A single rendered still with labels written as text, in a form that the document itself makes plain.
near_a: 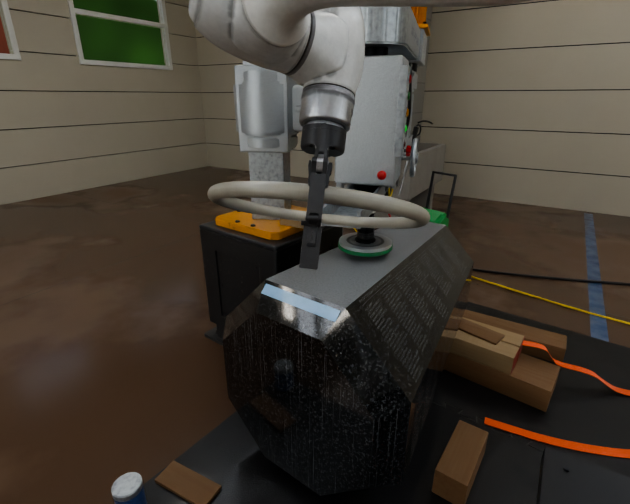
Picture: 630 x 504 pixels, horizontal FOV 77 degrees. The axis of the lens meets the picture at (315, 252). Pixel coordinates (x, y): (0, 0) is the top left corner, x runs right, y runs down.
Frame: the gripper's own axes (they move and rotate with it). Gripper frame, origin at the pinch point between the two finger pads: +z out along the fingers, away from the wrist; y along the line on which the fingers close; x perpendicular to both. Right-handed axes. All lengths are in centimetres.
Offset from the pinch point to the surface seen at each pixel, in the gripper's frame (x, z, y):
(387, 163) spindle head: -21, -33, 70
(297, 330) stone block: 3, 25, 57
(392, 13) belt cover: -15, -74, 53
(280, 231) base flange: 20, -9, 134
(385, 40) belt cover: -14, -67, 55
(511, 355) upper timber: -100, 39, 129
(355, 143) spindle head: -9, -39, 70
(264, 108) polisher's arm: 34, -66, 124
